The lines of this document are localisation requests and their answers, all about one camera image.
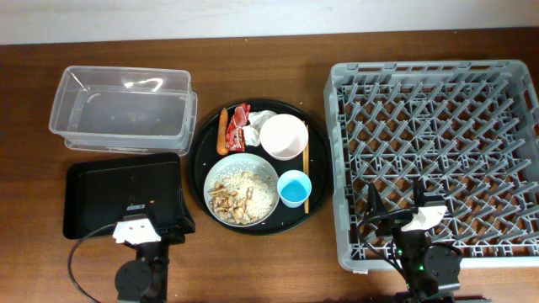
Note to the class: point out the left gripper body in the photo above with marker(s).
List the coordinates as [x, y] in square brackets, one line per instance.
[175, 236]

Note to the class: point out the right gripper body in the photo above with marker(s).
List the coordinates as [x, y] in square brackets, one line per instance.
[392, 224]

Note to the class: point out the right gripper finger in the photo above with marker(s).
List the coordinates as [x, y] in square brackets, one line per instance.
[423, 198]
[375, 205]

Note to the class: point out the grey plate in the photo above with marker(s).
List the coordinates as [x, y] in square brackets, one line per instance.
[239, 162]

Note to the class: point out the blue plastic cup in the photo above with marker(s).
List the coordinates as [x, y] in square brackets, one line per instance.
[294, 188]

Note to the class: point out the wooden chopstick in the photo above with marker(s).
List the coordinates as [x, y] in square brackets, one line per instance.
[305, 159]

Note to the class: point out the orange carrot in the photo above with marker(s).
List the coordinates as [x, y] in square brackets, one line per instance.
[221, 142]

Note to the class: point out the red snack wrapper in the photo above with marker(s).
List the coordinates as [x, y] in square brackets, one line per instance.
[234, 135]

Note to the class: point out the white bowl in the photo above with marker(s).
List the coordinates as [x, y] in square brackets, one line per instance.
[284, 136]

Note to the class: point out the white tissue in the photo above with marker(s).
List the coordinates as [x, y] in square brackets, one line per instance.
[256, 120]

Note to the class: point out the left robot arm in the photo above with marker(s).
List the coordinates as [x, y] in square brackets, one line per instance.
[145, 278]

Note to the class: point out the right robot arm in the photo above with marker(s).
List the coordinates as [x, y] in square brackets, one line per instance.
[430, 269]

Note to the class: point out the grey dishwasher rack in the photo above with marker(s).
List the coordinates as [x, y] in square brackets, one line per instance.
[467, 130]

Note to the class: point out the black rectangular tray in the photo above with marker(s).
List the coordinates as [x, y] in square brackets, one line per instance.
[104, 192]

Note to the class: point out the rice and peanut shells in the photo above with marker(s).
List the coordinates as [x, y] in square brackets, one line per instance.
[242, 198]

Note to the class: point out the clear plastic bin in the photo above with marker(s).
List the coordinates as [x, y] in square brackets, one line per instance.
[125, 109]

